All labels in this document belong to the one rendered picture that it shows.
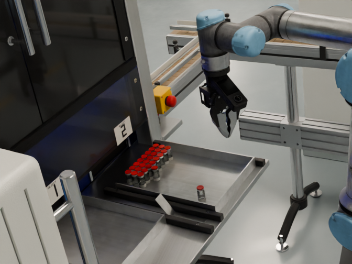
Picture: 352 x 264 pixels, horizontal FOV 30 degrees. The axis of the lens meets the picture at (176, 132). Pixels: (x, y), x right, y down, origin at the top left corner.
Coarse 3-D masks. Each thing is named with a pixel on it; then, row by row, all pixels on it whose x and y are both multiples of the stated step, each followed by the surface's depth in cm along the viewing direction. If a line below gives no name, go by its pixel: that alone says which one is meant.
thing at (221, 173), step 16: (176, 144) 213; (176, 160) 210; (192, 160) 208; (208, 160) 207; (224, 160) 205; (240, 160) 202; (160, 176) 203; (176, 176) 202; (192, 176) 201; (208, 176) 199; (224, 176) 198; (240, 176) 192; (144, 192) 193; (160, 192) 196; (176, 192) 194; (192, 192) 193; (208, 192) 192; (224, 192) 191; (208, 208) 182
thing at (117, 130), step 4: (128, 116) 204; (124, 120) 203; (128, 120) 205; (120, 124) 201; (128, 124) 205; (116, 128) 200; (120, 128) 202; (128, 128) 205; (116, 132) 200; (120, 132) 202; (124, 132) 204; (128, 132) 206; (132, 132) 207; (116, 136) 200; (120, 136) 202; (116, 140) 201; (120, 140) 203
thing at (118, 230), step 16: (96, 208) 193; (112, 208) 190; (128, 208) 186; (64, 224) 189; (96, 224) 187; (112, 224) 185; (128, 224) 184; (144, 224) 183; (160, 224) 179; (64, 240) 182; (96, 240) 180; (112, 240) 179; (128, 240) 178; (144, 240) 173; (80, 256) 175; (112, 256) 173; (128, 256) 168
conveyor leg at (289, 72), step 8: (288, 72) 273; (288, 80) 275; (288, 88) 277; (296, 88) 278; (288, 96) 279; (296, 96) 279; (288, 104) 281; (296, 104) 281; (288, 112) 283; (296, 112) 282; (288, 120) 286; (296, 120) 284; (296, 152) 292; (296, 160) 294; (296, 168) 296; (296, 176) 298; (296, 184) 301; (296, 192) 303
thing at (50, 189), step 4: (56, 180) 179; (52, 184) 178; (56, 184) 179; (60, 184) 181; (48, 188) 177; (52, 188) 178; (56, 188) 179; (60, 188) 181; (48, 192) 177; (52, 192) 178; (60, 192) 181; (52, 196) 179; (56, 196) 180; (60, 196) 182; (52, 200) 179; (56, 200) 180; (52, 204) 179
